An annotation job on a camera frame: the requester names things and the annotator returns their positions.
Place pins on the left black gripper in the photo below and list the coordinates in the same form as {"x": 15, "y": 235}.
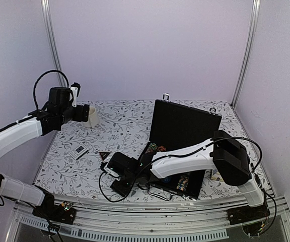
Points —
{"x": 80, "y": 117}

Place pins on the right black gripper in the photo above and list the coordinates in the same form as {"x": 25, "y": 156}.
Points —
{"x": 118, "y": 188}

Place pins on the black poker case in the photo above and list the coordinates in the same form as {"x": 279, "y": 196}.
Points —
{"x": 177, "y": 126}

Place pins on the blue small blind button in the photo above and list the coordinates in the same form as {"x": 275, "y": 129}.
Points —
{"x": 166, "y": 180}

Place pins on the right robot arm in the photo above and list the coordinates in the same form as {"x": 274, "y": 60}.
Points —
{"x": 180, "y": 172}

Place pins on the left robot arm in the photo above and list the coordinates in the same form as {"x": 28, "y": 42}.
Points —
{"x": 60, "y": 108}

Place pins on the cream ceramic mug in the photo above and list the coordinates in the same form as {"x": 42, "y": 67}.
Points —
{"x": 93, "y": 118}

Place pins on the green poker chip row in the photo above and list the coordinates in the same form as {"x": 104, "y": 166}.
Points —
{"x": 152, "y": 148}

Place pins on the red black triangular card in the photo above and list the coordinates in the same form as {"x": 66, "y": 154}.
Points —
{"x": 103, "y": 155}

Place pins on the teal orange chip row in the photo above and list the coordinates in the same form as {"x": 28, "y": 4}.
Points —
{"x": 161, "y": 149}

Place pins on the white playing card box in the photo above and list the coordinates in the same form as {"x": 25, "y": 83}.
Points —
{"x": 79, "y": 151}

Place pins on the orange blue chip row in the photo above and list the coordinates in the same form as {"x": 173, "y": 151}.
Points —
{"x": 182, "y": 182}

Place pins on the playing card deck right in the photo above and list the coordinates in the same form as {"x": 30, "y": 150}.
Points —
{"x": 215, "y": 175}

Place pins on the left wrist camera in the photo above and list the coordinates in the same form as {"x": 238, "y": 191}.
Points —
{"x": 75, "y": 88}

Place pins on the aluminium front rail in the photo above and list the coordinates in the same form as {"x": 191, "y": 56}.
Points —
{"x": 205, "y": 220}

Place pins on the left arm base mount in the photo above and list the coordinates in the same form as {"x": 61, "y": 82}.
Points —
{"x": 63, "y": 212}

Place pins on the aluminium frame post left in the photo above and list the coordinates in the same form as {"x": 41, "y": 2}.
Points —
{"x": 46, "y": 13}

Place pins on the aluminium frame post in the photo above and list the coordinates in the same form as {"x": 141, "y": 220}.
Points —
{"x": 46, "y": 13}
{"x": 248, "y": 48}

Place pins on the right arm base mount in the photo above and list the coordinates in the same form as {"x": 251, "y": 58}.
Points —
{"x": 246, "y": 213}

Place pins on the aluminium frame post right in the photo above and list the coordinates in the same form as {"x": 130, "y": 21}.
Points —
{"x": 248, "y": 48}

